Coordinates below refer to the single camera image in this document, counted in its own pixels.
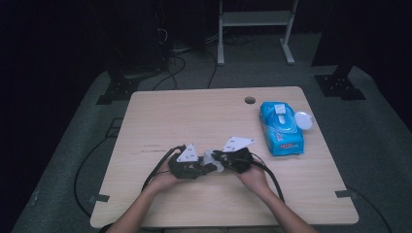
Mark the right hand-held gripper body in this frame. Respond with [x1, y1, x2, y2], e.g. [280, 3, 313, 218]
[223, 136, 257, 175]

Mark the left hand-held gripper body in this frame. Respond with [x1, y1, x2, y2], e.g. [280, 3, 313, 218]
[168, 143, 204, 181]

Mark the white wet wipe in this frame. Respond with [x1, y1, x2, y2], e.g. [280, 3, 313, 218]
[203, 149, 227, 174]

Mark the blue wet wipes packet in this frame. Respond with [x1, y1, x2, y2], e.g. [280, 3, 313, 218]
[258, 101, 315, 157]

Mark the person's left hand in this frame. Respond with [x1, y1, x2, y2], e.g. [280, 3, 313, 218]
[149, 160, 192, 194]

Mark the person's right hand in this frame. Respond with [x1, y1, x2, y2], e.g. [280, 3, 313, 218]
[235, 160, 272, 199]

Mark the grey tape strip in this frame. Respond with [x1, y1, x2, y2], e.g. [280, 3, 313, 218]
[88, 193, 111, 204]
[334, 189, 359, 199]

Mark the black stand base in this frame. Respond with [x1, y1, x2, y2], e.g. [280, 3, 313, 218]
[95, 69, 141, 106]
[314, 62, 367, 101]

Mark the dark equipment rack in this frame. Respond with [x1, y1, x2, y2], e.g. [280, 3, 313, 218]
[106, 0, 169, 79]

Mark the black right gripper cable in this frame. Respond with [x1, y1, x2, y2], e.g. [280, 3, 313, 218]
[251, 158, 286, 204]

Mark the tangle of black cables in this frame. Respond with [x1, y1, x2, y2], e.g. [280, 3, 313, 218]
[150, 27, 189, 91]

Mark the black floor cable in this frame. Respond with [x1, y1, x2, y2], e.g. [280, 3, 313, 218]
[345, 185, 394, 233]
[73, 135, 115, 217]

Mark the white metal stand frame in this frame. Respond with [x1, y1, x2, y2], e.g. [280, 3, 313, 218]
[217, 0, 296, 67]

